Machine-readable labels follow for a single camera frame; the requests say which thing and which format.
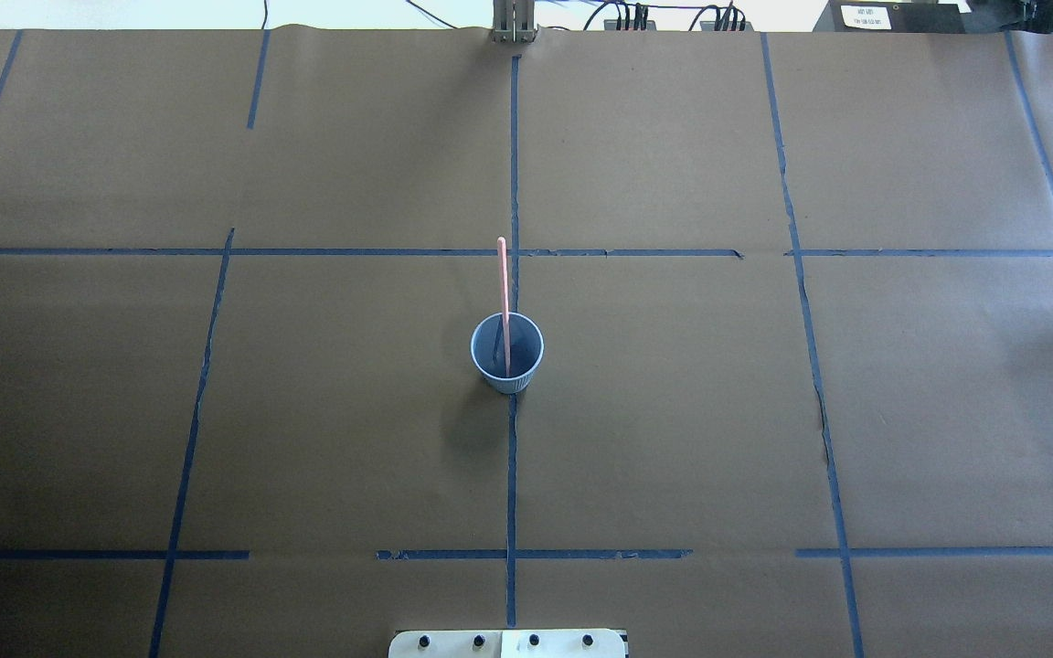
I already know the brown paper table cover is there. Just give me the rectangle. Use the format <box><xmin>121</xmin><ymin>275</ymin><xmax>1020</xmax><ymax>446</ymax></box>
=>
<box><xmin>0</xmin><ymin>26</ymin><xmax>1053</xmax><ymax>657</ymax></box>

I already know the white mounting pillar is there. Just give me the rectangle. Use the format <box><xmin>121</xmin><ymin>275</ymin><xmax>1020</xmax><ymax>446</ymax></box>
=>
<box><xmin>388</xmin><ymin>629</ymin><xmax>630</xmax><ymax>657</ymax></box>

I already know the black power box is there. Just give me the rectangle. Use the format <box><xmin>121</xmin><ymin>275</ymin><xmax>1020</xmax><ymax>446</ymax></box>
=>
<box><xmin>812</xmin><ymin>1</ymin><xmax>990</xmax><ymax>34</ymax></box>

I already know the pink chopstick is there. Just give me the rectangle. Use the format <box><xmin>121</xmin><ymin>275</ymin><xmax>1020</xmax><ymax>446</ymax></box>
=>
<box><xmin>496</xmin><ymin>236</ymin><xmax>513</xmax><ymax>378</ymax></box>

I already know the blue ribbed paper cup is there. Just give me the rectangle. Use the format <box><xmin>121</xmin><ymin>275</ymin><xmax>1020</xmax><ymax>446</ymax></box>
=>
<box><xmin>471</xmin><ymin>313</ymin><xmax>545</xmax><ymax>395</ymax></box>

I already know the aluminium frame post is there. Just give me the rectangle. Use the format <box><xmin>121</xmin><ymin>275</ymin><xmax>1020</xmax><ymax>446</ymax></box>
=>
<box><xmin>490</xmin><ymin>0</ymin><xmax>538</xmax><ymax>45</ymax></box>

